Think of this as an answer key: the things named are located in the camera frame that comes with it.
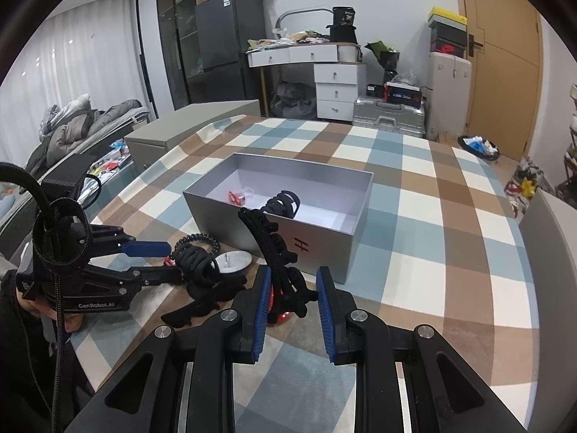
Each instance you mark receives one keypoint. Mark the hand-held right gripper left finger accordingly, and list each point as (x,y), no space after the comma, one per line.
(261,315)

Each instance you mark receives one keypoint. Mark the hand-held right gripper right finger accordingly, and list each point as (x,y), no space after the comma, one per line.
(327,320)

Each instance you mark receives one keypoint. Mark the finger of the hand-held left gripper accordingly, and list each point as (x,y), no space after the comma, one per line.
(157,275)
(148,249)

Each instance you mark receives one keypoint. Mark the red round ornament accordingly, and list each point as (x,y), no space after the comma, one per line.
(277,318)

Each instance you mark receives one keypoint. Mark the white round pin badge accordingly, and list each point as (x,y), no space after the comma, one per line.
(236,261)

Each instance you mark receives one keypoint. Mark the large black claw clip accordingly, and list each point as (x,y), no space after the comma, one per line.
(270,243)

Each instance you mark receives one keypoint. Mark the grey rectangular box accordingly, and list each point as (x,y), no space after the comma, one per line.
(315,234)

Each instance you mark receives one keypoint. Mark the person's left forearm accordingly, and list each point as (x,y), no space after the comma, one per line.
(22,370)

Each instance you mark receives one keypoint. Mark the person's left hand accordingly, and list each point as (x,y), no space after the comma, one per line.
(72,323)

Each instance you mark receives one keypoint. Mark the small red hair ornament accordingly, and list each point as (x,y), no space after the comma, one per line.
(235,197)
(168,262)

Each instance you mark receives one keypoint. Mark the low glass table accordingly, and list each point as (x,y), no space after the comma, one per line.
(108,167)

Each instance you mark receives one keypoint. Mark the small clear plastic piece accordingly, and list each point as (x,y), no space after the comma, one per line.
(249,191)

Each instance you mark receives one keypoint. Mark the small black claw clip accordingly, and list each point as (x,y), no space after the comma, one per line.
(281,200)

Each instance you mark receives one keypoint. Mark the plaid tablecloth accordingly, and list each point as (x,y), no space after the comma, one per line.
(428,243)

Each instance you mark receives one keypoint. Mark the pile of grey clothes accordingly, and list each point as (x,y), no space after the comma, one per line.
(81,131)

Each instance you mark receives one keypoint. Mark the white curtain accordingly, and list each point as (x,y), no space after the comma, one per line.
(81,63)

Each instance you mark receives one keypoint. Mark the dark grey bag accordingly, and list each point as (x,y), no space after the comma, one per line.
(293,101)

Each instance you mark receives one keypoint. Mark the silver aluminium suitcase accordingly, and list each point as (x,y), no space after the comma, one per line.
(387,117)

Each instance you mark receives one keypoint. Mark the dark glass cabinet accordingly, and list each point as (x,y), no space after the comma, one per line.
(171,31)

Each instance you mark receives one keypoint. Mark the small cardboard box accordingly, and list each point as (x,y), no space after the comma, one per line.
(448,138)

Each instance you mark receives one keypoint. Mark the dark grey refrigerator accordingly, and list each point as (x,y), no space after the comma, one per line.
(225,36)

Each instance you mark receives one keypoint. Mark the white drawer unit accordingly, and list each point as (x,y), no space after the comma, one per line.
(338,92)

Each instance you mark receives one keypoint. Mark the black trash bin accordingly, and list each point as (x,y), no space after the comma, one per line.
(478,146)

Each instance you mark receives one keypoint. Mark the small black box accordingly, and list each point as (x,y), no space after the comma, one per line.
(374,90)

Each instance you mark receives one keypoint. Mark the black and red device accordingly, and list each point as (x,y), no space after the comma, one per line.
(403,95)

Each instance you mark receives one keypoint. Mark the pile of shoes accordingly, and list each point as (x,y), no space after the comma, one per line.
(525,185)

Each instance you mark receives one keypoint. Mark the white curved desk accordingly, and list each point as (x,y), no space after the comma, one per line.
(293,55)

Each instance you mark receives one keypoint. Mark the pile of papers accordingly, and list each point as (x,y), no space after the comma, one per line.
(279,41)

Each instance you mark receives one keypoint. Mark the white suitcase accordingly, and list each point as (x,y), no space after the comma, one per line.
(450,94)

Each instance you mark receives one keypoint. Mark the black wrapped flower bouquet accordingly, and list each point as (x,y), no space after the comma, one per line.
(385,58)

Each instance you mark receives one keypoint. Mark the stack of black boxes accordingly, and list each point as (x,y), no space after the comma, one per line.
(342,27)

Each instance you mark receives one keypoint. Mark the cluttered shelf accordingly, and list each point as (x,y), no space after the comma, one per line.
(570,153)

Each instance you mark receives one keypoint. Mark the wooden door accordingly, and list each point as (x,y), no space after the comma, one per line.
(505,76)

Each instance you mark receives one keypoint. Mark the black shoe box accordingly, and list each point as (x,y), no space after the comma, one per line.
(446,40)

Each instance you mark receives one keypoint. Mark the yellow shoe box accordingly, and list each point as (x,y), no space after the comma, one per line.
(446,17)

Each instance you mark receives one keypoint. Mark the grey arched metal frame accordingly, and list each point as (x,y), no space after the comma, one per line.
(297,10)

